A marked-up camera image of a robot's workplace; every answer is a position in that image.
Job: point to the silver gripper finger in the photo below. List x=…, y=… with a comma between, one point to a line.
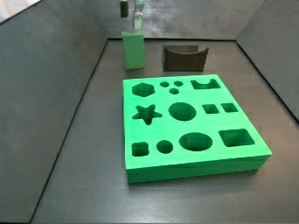
x=138, y=14
x=123, y=8

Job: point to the green arch block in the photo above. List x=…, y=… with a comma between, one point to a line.
x=134, y=49

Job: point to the black curved fixture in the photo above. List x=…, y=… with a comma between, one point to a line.
x=183, y=58

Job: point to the green shape sorter board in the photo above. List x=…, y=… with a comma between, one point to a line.
x=186, y=129

